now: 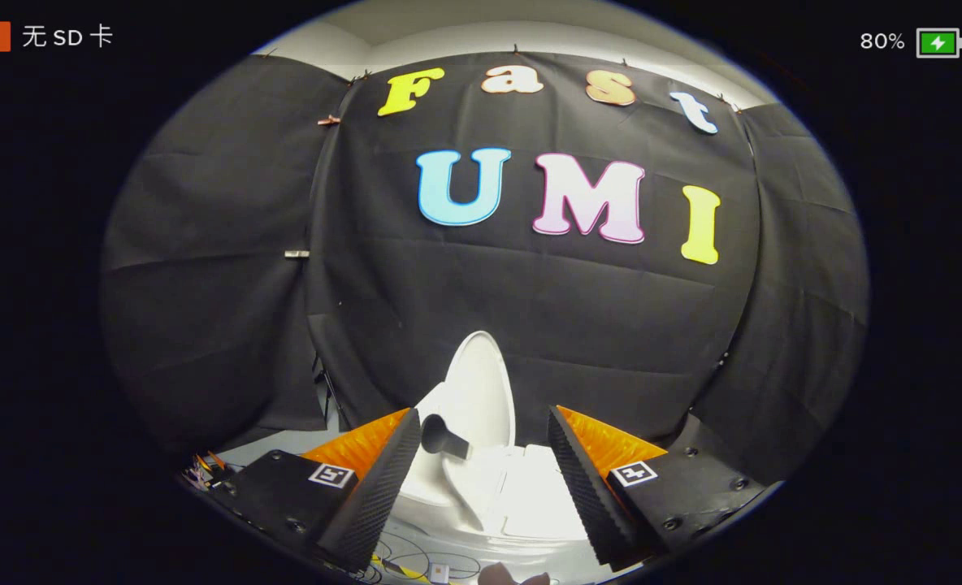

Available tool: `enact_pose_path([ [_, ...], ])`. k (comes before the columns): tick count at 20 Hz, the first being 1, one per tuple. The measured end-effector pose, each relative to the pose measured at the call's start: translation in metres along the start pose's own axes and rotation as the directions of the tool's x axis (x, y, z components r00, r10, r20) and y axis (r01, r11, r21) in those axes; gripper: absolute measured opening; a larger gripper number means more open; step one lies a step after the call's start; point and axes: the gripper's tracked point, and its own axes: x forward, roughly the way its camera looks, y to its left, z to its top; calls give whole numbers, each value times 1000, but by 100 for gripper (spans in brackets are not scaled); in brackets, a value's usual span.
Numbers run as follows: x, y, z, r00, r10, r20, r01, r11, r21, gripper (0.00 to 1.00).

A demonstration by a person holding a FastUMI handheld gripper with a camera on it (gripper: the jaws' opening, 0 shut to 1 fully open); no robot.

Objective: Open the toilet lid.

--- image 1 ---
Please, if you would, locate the black backdrop cloth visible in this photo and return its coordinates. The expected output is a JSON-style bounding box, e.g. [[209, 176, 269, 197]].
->
[[99, 50, 869, 480]]

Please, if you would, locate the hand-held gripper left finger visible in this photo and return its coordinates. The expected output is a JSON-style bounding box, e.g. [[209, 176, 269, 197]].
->
[[209, 407, 422, 574]]

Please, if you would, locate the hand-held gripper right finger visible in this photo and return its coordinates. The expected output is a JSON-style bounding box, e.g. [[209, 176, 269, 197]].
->
[[548, 405, 774, 571]]

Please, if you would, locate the black lid handle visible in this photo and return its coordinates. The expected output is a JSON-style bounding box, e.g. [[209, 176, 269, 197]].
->
[[421, 414, 471, 461]]

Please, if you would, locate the thin white cable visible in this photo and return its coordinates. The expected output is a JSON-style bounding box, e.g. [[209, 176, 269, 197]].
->
[[367, 532, 482, 585]]

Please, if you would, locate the white toilet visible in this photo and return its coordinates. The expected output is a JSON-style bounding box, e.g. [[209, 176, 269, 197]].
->
[[400, 380, 594, 544]]

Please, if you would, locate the white toilet lid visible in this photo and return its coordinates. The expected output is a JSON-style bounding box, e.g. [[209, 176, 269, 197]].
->
[[440, 331, 518, 468]]

